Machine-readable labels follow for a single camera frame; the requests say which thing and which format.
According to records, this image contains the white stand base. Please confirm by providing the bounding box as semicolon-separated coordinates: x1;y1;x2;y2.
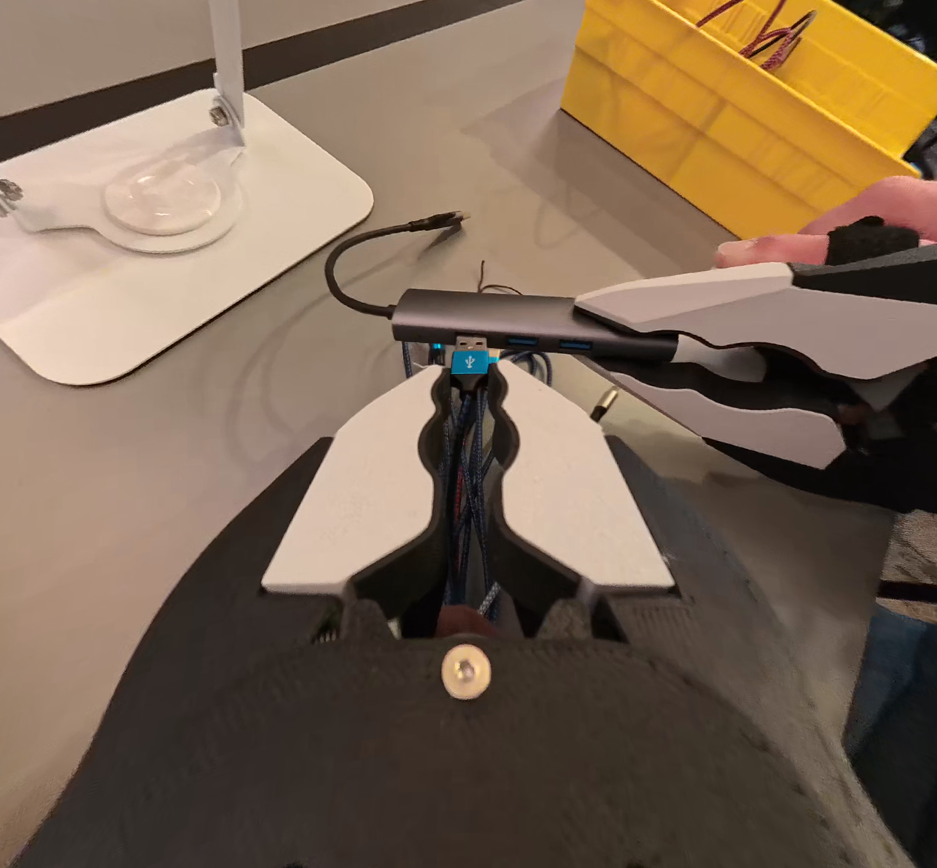
0;88;376;387

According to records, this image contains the yellow plastic bin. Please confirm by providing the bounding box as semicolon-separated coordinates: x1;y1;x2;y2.
560;0;937;239

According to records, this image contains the person's jeans leg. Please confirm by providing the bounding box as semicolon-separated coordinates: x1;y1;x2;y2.
842;604;937;868

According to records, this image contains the pink braided usb cable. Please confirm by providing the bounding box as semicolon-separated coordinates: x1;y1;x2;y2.
695;0;819;72

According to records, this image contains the grey usb hub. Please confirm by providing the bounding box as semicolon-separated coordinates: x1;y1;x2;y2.
391;288;678;364

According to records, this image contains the blue braided cable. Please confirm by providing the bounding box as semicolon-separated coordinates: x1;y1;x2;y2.
401;332;622;620

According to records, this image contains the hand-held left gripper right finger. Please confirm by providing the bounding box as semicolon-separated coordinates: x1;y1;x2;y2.
485;360;676;620

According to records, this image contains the person's right hand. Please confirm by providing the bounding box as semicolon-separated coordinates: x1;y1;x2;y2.
713;176;937;270

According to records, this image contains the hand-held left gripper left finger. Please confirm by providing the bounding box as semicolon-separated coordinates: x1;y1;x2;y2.
261;364;455;620

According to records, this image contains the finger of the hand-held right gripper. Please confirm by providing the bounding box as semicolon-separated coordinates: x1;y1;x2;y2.
573;262;937;382
586;359;848;471

